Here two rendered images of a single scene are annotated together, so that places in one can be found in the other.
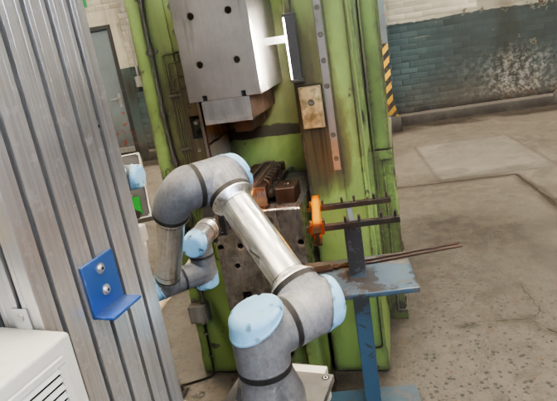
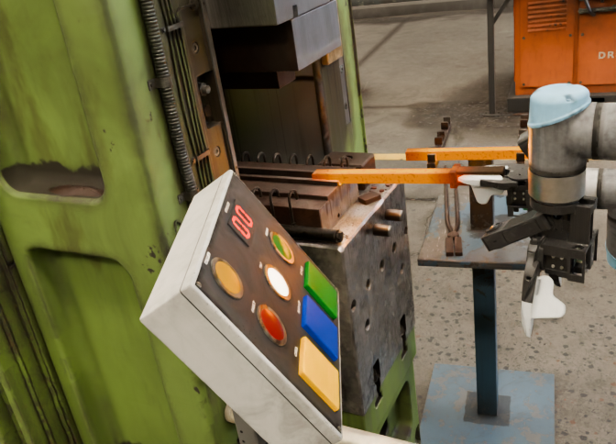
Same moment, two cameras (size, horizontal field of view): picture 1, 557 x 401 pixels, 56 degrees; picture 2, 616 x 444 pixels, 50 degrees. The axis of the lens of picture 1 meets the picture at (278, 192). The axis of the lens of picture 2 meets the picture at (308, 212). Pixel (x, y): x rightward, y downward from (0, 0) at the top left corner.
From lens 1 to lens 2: 228 cm
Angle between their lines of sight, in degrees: 69
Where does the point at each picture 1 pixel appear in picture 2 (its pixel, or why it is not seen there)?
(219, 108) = (311, 29)
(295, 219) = (401, 198)
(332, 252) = not seen: hidden behind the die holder
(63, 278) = not seen: outside the picture
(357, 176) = (358, 127)
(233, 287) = (365, 368)
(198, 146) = (215, 142)
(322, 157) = (337, 107)
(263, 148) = not seen: hidden behind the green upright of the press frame
